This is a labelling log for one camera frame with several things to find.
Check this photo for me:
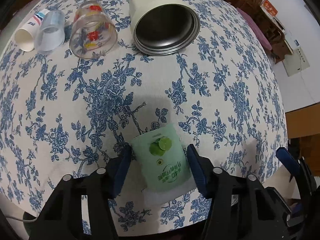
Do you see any green lime yogurt cup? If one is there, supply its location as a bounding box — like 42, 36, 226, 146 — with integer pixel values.
131, 124, 191, 192

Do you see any glass cup with red print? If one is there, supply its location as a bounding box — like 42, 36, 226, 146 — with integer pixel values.
69, 0, 118, 60

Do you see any clear frosted plastic cup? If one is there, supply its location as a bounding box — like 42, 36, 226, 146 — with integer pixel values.
34, 10, 65, 55

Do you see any white striped paper cup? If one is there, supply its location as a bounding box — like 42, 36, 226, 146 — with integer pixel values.
14, 9, 49, 52

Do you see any blue floral tablecloth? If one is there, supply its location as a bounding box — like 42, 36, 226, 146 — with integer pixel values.
1, 0, 287, 215

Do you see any purple armchair cushion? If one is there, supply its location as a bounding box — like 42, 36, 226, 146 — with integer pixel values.
236, 8, 272, 51

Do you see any carved wooden armchair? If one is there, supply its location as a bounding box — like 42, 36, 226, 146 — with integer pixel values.
253, 7, 293, 64

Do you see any cream steel tumbler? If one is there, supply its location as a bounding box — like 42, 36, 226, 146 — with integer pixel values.
129, 0, 200, 56

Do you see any red sign card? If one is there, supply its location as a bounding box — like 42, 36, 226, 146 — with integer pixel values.
260, 0, 278, 17

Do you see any white wall electrical box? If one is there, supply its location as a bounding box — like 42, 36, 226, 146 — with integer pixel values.
283, 47, 310, 76

